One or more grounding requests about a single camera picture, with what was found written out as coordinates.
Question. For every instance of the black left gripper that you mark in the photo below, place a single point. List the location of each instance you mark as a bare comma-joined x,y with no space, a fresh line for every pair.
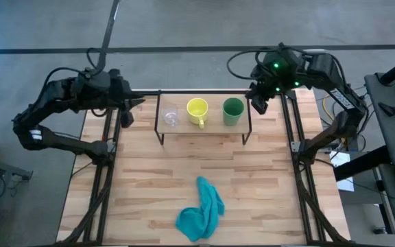
123,96

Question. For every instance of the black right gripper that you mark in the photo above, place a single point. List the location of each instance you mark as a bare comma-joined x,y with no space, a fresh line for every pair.
266,80

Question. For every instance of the green plastic cup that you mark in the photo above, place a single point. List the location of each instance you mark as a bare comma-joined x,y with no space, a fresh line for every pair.
232,113

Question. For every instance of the clear glass mug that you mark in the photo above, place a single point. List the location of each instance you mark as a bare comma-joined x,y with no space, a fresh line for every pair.
170,116

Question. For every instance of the yellow plastic mug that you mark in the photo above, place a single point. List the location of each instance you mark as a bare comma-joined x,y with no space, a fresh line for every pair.
197,109

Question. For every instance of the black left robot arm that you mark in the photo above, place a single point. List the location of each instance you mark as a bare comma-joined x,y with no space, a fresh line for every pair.
63,92

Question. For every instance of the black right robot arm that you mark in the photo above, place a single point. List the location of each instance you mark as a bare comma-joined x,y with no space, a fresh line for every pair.
345,99

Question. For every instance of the white paper sheet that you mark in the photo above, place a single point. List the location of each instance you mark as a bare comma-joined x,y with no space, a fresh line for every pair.
339,158

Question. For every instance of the black desk support beam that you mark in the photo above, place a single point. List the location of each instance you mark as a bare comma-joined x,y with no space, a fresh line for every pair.
358,166

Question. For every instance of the teal knitted cloth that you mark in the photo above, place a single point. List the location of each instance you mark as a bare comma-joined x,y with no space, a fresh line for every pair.
201,212

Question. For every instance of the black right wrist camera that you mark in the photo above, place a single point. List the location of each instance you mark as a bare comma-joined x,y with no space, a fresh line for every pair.
260,104

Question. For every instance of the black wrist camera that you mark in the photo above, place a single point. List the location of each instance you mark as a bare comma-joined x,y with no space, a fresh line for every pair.
127,119
260,104

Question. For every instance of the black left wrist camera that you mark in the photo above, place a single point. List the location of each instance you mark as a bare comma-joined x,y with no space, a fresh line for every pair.
127,119

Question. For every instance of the black aluminium support frame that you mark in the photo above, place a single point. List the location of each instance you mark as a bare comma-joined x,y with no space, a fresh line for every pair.
107,192
302,206

